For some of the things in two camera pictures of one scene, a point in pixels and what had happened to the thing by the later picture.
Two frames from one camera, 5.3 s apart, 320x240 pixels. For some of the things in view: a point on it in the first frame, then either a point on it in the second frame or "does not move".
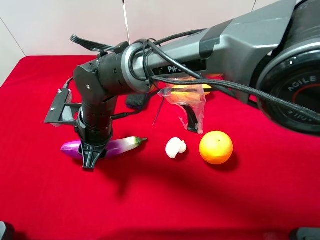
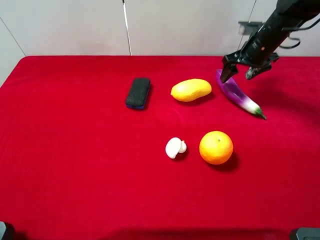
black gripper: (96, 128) → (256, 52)
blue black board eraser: (136, 101) does not move
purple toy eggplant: (72, 148) → (232, 91)
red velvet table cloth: (239, 177) does not move
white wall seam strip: (126, 22) does not move
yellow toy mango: (189, 94) does not move
